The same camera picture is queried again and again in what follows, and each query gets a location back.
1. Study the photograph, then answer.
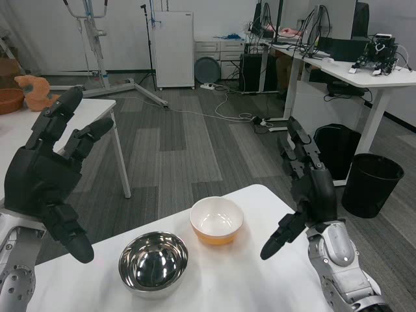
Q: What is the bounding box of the white and orange bowl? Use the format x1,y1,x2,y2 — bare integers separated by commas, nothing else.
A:
189,196,244,246

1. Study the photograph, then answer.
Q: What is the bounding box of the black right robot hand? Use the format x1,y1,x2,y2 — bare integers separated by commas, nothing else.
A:
259,116,339,261

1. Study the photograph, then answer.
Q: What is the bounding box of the small robot device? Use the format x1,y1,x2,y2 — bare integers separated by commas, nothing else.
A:
349,32,404,77

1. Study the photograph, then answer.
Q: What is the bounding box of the white cabinet on wheels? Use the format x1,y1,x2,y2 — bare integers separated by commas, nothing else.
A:
152,10,196,91

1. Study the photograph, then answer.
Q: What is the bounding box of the black backpack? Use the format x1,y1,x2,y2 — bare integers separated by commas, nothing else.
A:
313,123,362,181

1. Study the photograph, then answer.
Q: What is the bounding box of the shiny metal bowl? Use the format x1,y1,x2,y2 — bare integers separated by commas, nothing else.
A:
118,231,190,300

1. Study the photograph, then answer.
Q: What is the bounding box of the black waste bin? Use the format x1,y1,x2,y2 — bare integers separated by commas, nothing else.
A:
341,153,405,219

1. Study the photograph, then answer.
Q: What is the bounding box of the white office desk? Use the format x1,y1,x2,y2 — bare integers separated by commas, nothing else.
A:
244,31,416,187

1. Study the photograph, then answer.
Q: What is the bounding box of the black computer tower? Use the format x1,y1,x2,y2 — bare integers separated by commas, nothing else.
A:
239,53,265,93

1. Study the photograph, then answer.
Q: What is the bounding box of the black tripod stand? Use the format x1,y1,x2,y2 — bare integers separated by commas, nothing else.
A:
139,3,157,92

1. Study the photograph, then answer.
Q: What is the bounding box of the round grey tray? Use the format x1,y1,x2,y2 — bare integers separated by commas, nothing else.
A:
194,56,221,84

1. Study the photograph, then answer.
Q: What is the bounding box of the white drawer unit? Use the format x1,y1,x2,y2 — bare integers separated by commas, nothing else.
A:
194,36,246,81

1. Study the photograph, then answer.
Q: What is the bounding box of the white floor cable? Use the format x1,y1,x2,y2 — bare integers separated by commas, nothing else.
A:
113,84,270,127

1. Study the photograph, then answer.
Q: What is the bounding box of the white side table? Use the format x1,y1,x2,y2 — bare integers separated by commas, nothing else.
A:
0,97,132,206

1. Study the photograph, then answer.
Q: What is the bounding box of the white metal stand frame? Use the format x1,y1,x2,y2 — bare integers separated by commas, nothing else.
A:
48,0,169,109

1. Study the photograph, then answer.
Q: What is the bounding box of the orange plush toy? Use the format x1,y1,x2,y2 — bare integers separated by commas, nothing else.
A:
14,75,61,112

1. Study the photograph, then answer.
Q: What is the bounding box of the black monitor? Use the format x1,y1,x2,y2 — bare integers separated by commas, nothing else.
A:
317,36,371,63

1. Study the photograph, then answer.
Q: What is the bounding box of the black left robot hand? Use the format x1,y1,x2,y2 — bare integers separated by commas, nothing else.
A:
3,85,114,265

